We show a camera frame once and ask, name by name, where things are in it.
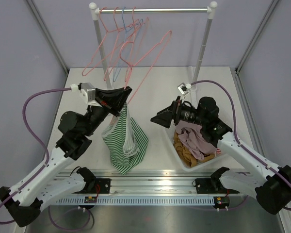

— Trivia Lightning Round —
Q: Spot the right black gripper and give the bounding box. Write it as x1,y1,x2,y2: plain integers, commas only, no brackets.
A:
151,96,207,128

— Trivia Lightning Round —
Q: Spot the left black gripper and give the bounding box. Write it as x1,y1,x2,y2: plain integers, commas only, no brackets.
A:
82,87,132,137

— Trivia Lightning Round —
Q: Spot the mauve pink tank top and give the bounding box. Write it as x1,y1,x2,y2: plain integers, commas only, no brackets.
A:
176,121,217,161

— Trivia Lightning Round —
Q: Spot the pink wire hanger green top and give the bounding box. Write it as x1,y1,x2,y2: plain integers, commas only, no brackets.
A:
118,30,173,102

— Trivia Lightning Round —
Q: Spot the green striped tank top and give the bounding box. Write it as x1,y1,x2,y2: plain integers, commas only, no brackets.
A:
101,103,149,175

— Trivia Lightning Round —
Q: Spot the brown tank top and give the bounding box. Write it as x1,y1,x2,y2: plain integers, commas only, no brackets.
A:
173,132,216,168

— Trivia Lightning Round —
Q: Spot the pink wire hanger brown top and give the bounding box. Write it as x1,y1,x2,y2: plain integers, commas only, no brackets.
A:
100,7,139,82

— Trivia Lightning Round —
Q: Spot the blue wire hanger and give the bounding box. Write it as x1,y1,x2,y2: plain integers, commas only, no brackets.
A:
112,6,144,83

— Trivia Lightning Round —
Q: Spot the pink wire hanger mauve top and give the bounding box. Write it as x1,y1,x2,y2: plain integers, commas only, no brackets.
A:
123,17,149,86

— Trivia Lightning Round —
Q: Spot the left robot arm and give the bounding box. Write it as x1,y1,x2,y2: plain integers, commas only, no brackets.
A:
0,83,132,227

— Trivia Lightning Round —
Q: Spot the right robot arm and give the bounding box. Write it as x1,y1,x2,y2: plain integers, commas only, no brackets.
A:
151,97,291,215

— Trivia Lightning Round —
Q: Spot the white plastic basket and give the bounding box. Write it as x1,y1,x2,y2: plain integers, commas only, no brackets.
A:
163,125,228,172

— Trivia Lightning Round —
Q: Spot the white and grey clothes rack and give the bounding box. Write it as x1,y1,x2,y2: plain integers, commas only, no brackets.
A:
89,1,218,89

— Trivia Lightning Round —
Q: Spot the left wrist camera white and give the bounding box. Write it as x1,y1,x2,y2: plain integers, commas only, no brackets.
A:
78,83,97,106

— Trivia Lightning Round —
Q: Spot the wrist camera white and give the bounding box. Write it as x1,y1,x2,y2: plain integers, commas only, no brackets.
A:
78,83,97,106
178,83,192,97

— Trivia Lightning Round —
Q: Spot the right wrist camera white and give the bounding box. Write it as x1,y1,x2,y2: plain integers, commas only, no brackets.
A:
178,83,192,97

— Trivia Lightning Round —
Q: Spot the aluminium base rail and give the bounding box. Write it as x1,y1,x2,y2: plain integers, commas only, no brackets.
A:
38,169,289,207

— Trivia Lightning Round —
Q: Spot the left aluminium frame post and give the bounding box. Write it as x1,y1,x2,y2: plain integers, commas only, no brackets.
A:
24,0,69,76

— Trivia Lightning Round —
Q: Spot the aluminium frame post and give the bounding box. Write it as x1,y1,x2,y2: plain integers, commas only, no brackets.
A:
235,0,281,75
24,0,69,76

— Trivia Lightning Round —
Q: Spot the right aluminium frame post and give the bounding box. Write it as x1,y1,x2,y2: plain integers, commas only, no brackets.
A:
235,0,281,75

